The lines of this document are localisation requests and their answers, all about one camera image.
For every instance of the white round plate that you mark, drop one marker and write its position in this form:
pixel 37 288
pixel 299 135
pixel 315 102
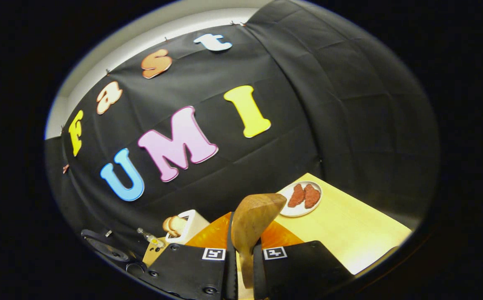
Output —
pixel 295 211

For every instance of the red meat piece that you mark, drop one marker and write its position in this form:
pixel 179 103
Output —
pixel 311 196
pixel 296 195

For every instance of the bread slice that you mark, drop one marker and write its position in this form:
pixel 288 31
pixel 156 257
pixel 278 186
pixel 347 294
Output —
pixel 179 225
pixel 168 226

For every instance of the white toaster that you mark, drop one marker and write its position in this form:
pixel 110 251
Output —
pixel 195 227

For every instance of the dark grey rice cooker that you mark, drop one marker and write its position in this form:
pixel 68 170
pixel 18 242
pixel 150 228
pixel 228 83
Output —
pixel 108 248

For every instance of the wooden spoon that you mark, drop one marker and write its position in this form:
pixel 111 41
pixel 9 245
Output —
pixel 252 221

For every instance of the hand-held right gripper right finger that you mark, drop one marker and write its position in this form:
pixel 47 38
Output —
pixel 300 271

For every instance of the small red clip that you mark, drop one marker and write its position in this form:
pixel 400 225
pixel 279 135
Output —
pixel 65 168

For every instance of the small clear glass bottle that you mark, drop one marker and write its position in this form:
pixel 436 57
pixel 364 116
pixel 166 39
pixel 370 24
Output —
pixel 150 238

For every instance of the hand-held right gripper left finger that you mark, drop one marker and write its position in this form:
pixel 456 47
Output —
pixel 191 271

